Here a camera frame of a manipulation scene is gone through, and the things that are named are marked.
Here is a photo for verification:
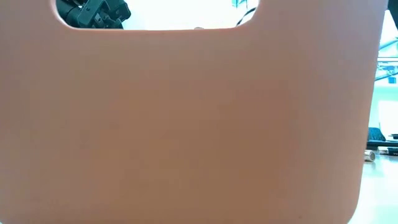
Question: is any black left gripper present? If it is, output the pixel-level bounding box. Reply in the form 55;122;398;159
55;0;132;30

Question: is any black copper-top battery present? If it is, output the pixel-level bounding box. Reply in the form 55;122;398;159
377;146;398;156

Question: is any black aluminium table frame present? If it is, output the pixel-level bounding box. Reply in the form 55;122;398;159
366;139;398;151

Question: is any orange plastic bin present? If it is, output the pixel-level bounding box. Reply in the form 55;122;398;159
0;0;390;224

